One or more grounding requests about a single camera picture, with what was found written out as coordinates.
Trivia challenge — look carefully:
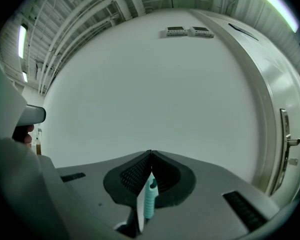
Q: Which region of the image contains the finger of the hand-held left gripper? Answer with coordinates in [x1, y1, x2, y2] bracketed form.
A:
[16, 104, 47, 128]

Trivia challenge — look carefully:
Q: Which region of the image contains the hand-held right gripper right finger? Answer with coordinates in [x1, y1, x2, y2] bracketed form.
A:
[144, 149, 281, 240]

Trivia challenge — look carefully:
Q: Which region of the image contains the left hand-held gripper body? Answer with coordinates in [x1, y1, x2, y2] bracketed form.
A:
[0, 56, 29, 142]

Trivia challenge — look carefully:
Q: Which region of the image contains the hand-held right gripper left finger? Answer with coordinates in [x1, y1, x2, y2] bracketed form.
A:
[54, 149, 153, 240]

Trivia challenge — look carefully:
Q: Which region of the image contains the teal long-handled floor squeegee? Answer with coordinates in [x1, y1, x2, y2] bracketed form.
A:
[142, 176, 158, 220]

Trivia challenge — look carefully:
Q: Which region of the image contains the person's left hand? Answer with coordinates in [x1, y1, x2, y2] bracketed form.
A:
[23, 124, 35, 145]

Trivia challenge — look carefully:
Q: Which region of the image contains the white door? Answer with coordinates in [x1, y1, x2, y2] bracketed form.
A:
[189, 7, 300, 207]

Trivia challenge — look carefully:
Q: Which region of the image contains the white ceiling pipe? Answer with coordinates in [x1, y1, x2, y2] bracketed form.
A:
[38, 0, 133, 95]

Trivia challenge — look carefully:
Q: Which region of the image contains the metal door handle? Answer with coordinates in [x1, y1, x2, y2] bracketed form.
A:
[279, 108, 300, 185]

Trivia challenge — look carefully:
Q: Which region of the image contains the white wall control panel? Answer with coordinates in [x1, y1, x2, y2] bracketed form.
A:
[188, 26, 216, 39]
[161, 26, 190, 39]

